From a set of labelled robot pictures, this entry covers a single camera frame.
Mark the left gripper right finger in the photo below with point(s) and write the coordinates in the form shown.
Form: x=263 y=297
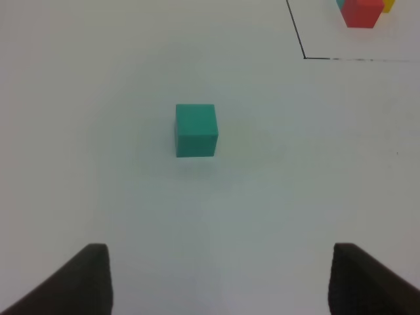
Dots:
x=360 y=284

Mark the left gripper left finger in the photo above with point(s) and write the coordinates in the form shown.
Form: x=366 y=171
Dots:
x=81 y=286

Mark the template red cube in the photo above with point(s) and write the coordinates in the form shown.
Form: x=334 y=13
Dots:
x=361 y=13

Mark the template yellow cube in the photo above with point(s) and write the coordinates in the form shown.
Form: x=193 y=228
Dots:
x=387 y=5

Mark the template teal cube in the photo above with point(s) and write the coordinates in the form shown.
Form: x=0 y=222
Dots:
x=340 y=3

